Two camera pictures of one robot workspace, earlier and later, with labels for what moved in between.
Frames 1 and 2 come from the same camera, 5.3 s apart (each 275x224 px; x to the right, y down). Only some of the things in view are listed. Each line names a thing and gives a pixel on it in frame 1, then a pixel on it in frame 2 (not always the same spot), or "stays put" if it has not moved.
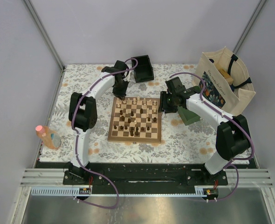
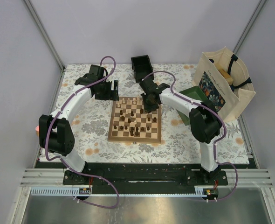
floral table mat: (180, 143) stays put
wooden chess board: (135, 119) stays put
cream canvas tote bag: (227, 83) stays put
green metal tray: (189, 117) stays put
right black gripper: (163, 105) → (147, 108)
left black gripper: (121, 94) → (111, 95)
